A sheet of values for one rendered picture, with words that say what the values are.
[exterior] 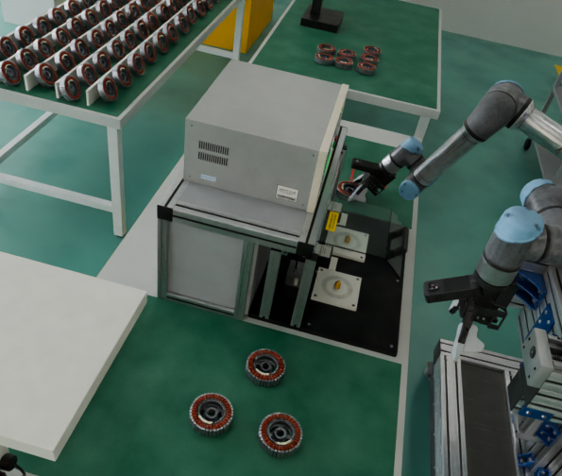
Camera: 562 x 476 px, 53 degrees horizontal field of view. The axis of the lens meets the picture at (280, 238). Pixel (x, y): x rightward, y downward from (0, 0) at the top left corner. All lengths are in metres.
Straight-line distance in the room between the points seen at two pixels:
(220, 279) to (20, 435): 0.83
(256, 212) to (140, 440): 0.66
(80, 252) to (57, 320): 1.93
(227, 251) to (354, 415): 0.57
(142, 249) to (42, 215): 1.44
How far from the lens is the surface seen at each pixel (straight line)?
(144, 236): 2.02
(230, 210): 1.56
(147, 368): 1.64
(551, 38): 7.18
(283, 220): 1.55
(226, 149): 1.55
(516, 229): 1.10
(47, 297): 1.21
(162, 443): 1.52
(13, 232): 3.26
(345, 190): 2.35
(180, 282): 1.74
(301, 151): 1.50
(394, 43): 4.01
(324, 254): 1.77
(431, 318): 3.04
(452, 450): 2.32
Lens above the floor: 2.08
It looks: 40 degrees down
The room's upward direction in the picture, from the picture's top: 11 degrees clockwise
